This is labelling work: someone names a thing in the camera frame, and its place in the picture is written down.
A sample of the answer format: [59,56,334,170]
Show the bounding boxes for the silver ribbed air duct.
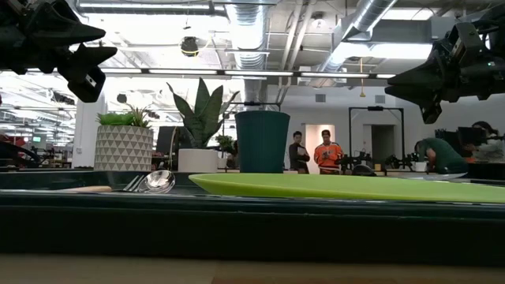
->
[311,0,399,74]
[223,0,274,104]

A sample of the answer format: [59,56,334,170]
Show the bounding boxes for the tall black rig frame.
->
[348,106,406,171]

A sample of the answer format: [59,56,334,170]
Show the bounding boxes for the dark green cup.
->
[234,110,291,174]

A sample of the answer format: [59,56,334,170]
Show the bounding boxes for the long ceiling light strip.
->
[98,66,398,80]

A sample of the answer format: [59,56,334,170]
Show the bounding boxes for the low black rig frame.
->
[227,101,282,114]

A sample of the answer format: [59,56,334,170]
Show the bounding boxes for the succulent in triangle-patterned pot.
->
[93,103,155,172]

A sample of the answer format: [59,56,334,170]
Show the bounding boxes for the black slanted bar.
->
[0,140,41,167]

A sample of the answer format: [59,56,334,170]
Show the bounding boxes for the white building column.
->
[72,94,107,169]

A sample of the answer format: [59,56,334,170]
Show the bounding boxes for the fork with yellow handle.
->
[58,174,145,194]

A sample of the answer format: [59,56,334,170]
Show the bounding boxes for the black ceiling device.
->
[181,35,200,58]

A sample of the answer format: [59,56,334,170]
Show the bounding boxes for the spoon with orange handle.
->
[137,170,177,195]

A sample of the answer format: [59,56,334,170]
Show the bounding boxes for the lime green plate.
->
[188,172,505,204]

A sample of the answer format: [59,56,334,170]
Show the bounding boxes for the black cable loop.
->
[351,164,376,177]

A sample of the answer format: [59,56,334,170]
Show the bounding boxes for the person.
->
[288,130,312,175]
[465,121,505,163]
[313,129,346,175]
[413,136,470,176]

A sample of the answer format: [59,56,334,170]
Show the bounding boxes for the dark green plastic tray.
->
[0,170,505,269]

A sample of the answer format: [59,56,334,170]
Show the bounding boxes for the snake plant in white pot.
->
[166,77,241,174]

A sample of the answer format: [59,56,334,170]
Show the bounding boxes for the black monitor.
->
[155,125,178,155]
[457,126,488,148]

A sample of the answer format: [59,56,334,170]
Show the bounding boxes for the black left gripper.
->
[17,0,118,103]

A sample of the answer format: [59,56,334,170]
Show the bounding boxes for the black aluminium table frame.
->
[0,166,505,185]

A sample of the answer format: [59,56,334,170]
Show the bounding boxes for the small background potted plant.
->
[215,134,238,170]

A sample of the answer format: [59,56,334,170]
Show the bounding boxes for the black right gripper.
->
[384,21,492,125]

